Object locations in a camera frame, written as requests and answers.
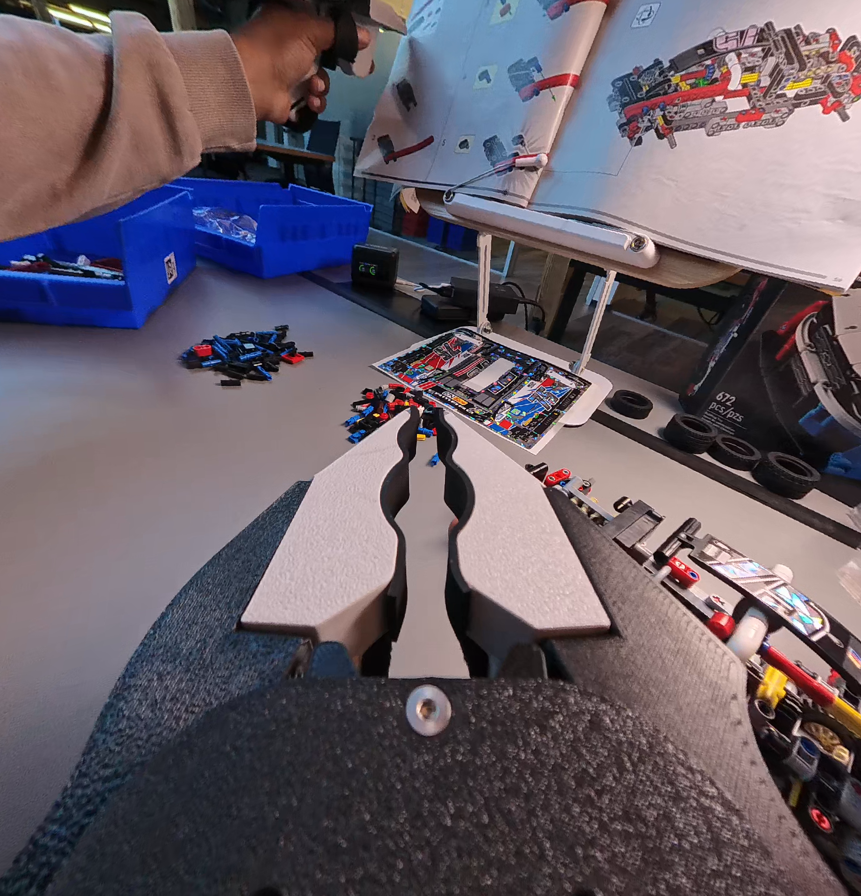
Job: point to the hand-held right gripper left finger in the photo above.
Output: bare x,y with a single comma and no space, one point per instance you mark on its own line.
332,553

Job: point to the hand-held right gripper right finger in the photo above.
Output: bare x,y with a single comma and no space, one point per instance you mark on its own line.
528,553

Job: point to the pile of colourful lego pieces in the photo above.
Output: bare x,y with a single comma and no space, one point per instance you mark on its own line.
378,413

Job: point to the pile of blue black pins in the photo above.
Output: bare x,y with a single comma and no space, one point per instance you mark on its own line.
245,353

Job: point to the partly built lego car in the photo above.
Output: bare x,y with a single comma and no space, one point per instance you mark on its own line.
788,665

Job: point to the heap of larger lego parts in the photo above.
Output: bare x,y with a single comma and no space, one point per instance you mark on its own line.
59,266

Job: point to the blue bin with code sticker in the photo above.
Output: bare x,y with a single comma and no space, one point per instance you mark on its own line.
73,294

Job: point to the person's left forearm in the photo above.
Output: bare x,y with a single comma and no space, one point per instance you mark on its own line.
94,119

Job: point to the lego set cardboard box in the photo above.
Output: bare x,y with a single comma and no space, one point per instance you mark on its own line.
767,392

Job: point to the open lego instruction book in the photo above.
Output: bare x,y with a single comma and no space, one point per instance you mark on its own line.
682,175

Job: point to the person's left hand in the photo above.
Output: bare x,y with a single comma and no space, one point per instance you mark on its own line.
283,63

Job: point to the holographic sticker sheet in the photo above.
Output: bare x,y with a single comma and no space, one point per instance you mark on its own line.
486,385

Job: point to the black rubber toy tire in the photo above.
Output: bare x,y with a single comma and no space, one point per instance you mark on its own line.
689,432
735,451
786,474
630,404

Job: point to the blue plastic bin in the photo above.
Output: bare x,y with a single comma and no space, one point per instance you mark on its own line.
297,238

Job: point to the crumpled clear plastic bags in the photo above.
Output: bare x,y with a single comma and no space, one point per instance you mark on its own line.
224,224

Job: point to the black charger with green lights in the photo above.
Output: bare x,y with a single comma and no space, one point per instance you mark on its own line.
374,266

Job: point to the white metal book stand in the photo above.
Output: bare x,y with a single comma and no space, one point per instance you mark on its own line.
542,231

